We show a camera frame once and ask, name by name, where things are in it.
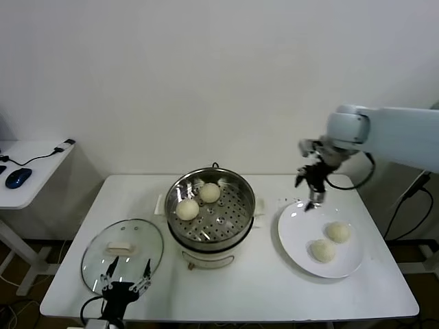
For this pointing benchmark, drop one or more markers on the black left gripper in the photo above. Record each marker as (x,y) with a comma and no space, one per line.
(118,296)

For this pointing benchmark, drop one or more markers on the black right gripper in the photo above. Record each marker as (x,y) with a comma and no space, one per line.
(317,176)

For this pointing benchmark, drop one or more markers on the round glass lid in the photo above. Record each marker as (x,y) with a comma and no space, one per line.
(137,233)

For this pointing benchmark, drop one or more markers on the white steamed baozi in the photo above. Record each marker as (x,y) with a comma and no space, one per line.
(187,209)
(338,232)
(322,251)
(210,192)

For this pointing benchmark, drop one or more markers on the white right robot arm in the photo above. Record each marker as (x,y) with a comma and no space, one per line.
(394,133)

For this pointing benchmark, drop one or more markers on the stainless steel steamer basket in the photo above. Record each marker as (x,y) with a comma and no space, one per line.
(236,205)

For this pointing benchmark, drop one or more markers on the white round plate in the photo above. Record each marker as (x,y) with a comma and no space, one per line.
(295,240)

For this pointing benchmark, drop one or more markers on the white electric cooker pot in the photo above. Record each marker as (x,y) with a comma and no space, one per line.
(205,257)

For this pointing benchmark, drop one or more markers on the dark metal table base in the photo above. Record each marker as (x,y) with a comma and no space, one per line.
(411,242)

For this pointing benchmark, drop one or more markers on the white side desk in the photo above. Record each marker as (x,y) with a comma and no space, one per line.
(37,178)

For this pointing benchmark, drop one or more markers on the blue computer mouse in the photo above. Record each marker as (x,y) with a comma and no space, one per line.
(19,177)

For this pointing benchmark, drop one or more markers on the black flat device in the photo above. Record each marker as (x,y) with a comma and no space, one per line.
(2,169)

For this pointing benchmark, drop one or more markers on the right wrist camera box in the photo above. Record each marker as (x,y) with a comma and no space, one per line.
(307,146)

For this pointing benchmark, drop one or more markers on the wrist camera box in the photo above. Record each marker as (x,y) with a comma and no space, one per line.
(97,324)
(307,146)

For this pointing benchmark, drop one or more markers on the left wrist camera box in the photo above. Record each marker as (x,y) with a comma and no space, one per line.
(97,324)

